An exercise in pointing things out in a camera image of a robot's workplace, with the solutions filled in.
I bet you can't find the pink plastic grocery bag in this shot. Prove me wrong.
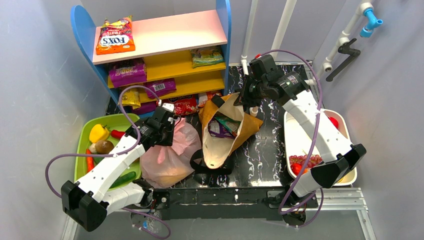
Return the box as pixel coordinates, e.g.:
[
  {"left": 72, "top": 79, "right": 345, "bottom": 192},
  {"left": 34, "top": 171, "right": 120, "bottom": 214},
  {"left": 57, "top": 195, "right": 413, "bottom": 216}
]
[{"left": 139, "top": 118, "right": 202, "bottom": 188}]

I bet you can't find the teal Fox's candy bag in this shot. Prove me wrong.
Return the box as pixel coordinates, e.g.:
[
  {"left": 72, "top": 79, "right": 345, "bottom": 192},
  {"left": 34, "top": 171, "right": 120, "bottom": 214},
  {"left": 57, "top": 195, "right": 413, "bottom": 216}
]
[{"left": 214, "top": 115, "right": 241, "bottom": 137}]

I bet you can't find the brown Trader Joe's tote bag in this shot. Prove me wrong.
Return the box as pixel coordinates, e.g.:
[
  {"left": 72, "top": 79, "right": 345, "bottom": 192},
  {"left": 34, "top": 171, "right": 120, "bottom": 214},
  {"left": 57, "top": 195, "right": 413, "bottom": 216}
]
[{"left": 190, "top": 93, "right": 263, "bottom": 175}]

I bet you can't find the purple Fox's candy bag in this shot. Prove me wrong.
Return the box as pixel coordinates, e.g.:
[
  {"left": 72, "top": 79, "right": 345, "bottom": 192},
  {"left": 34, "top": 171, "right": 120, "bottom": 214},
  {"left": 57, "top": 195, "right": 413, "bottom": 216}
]
[{"left": 207, "top": 119, "right": 235, "bottom": 139}]

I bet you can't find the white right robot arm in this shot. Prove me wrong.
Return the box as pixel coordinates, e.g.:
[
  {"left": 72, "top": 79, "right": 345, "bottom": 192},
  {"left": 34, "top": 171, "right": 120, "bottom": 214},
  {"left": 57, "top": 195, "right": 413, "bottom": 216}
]
[{"left": 236, "top": 54, "right": 367, "bottom": 198}]

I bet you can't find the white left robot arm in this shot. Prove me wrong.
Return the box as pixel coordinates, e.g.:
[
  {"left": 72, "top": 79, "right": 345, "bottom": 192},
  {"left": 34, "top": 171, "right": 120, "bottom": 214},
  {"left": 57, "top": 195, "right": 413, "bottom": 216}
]
[{"left": 61, "top": 103, "right": 176, "bottom": 232}]

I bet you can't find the bottom magenta snack bag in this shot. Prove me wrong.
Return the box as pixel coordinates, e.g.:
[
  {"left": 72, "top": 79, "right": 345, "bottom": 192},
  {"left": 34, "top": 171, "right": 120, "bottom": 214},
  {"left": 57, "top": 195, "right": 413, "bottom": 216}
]
[{"left": 131, "top": 101, "right": 157, "bottom": 115}]

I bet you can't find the red Kopiko snack bag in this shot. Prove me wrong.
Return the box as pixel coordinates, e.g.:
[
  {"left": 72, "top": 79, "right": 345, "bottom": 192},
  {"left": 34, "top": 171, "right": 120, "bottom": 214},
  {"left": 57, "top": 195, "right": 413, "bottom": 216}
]
[{"left": 164, "top": 94, "right": 199, "bottom": 116}]

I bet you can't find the green yellow snack bag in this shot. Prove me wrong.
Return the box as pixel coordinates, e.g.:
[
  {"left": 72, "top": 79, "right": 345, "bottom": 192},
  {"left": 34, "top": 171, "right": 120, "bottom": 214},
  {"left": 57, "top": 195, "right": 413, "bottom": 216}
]
[{"left": 190, "top": 46, "right": 225, "bottom": 68}]

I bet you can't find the magenta Toor snack bag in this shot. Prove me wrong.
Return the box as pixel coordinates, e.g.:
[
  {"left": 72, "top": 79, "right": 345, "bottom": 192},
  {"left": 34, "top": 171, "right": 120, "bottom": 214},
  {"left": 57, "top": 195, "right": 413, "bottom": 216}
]
[{"left": 108, "top": 58, "right": 147, "bottom": 88}]

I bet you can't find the orange Fox's candy bag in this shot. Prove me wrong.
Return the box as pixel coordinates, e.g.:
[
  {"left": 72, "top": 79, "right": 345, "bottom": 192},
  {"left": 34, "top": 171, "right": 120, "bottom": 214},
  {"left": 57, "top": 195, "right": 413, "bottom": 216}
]
[{"left": 95, "top": 15, "right": 136, "bottom": 55}]

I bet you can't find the green vegetable tray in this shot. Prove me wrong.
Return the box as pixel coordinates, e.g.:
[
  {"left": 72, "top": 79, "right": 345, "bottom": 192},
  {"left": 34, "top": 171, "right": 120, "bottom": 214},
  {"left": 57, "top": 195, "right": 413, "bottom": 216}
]
[{"left": 73, "top": 113, "right": 142, "bottom": 192}]

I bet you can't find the red chili pepper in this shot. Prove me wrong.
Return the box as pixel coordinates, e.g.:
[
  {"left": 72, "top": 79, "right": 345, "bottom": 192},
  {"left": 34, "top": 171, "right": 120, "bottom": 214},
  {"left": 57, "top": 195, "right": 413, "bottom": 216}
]
[{"left": 110, "top": 129, "right": 126, "bottom": 140}]

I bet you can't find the small magenta snack packet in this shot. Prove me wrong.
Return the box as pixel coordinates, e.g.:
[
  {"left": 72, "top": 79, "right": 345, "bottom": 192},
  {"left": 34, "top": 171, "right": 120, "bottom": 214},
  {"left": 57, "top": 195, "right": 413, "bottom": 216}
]
[{"left": 143, "top": 78, "right": 177, "bottom": 99}]

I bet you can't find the orange white snack packet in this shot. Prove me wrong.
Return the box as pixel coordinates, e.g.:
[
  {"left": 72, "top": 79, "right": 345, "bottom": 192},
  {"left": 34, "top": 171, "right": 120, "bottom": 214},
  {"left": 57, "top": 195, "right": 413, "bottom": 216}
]
[{"left": 197, "top": 90, "right": 222, "bottom": 108}]

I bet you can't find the brown mushroom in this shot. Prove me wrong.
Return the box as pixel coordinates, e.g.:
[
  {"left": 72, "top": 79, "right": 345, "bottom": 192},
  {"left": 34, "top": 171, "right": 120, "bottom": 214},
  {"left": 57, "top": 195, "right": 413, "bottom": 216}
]
[{"left": 88, "top": 140, "right": 115, "bottom": 155}]

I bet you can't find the green cucumber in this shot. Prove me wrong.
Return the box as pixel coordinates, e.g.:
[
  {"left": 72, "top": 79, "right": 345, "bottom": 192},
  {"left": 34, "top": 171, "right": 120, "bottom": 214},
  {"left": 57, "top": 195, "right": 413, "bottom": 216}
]
[{"left": 109, "top": 171, "right": 137, "bottom": 189}]

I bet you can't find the yellow bell pepper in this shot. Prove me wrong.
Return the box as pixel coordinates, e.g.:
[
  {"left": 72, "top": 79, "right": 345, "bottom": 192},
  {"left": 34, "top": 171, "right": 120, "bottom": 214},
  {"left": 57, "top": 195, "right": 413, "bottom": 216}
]
[{"left": 88, "top": 124, "right": 110, "bottom": 144}]

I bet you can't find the blue pink yellow shelf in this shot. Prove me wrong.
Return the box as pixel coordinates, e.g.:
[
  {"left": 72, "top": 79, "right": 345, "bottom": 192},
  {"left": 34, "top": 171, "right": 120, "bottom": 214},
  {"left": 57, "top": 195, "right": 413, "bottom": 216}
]
[{"left": 70, "top": 0, "right": 232, "bottom": 102}]

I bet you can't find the orange carrot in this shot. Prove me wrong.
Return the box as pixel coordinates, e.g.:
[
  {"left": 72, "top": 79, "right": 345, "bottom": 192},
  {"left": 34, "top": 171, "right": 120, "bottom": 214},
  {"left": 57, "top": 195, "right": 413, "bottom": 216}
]
[{"left": 85, "top": 148, "right": 95, "bottom": 173}]

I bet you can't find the red apple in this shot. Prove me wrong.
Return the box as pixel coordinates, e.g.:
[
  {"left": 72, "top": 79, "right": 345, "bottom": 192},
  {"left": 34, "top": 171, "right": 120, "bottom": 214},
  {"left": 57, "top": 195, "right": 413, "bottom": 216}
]
[{"left": 328, "top": 116, "right": 340, "bottom": 130}]

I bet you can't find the red strawberry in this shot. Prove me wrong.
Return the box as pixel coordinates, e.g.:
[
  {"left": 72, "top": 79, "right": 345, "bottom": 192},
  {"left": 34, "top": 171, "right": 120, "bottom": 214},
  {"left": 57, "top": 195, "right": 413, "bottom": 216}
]
[{"left": 290, "top": 163, "right": 308, "bottom": 176}]

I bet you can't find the red grape bunch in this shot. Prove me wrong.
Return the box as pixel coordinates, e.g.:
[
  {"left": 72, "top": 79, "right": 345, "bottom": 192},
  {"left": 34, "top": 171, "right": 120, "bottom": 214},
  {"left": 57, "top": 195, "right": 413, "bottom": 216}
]
[{"left": 289, "top": 154, "right": 323, "bottom": 169}]

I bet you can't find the blue pipe fitting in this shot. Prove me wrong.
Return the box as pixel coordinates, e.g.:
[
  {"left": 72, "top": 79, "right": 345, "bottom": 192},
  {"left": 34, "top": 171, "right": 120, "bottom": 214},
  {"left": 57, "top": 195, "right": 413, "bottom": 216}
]
[{"left": 359, "top": 7, "right": 384, "bottom": 38}]

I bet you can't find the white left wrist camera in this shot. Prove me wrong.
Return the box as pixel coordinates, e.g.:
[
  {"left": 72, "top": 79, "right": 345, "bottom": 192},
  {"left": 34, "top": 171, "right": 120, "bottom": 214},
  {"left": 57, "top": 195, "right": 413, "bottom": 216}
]
[{"left": 157, "top": 100, "right": 175, "bottom": 113}]

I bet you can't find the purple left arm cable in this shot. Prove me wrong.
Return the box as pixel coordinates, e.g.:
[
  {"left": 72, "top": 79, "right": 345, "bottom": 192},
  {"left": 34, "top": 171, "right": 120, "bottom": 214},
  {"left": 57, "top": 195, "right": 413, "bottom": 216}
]
[{"left": 44, "top": 85, "right": 171, "bottom": 240}]

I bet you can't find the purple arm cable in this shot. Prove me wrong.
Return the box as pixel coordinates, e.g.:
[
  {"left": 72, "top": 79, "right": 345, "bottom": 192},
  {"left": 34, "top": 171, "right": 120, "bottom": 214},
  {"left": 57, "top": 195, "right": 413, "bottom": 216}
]
[
  {"left": 44, "top": 85, "right": 171, "bottom": 240},
  {"left": 255, "top": 48, "right": 325, "bottom": 229}
]

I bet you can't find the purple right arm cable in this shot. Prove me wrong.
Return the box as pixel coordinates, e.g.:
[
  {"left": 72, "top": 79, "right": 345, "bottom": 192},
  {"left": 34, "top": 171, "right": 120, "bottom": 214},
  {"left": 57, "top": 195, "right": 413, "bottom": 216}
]
[{"left": 255, "top": 48, "right": 325, "bottom": 229}]

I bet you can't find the black wall lever handle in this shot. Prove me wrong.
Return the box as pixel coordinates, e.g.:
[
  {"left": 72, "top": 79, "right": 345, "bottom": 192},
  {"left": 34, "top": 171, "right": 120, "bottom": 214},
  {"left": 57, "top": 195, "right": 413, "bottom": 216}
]
[{"left": 325, "top": 38, "right": 362, "bottom": 83}]

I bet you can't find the white PVC pipe frame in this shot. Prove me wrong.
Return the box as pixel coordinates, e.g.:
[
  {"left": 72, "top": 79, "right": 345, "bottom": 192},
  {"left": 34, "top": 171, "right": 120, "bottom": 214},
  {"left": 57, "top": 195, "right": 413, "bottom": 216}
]
[{"left": 240, "top": 0, "right": 375, "bottom": 118}]

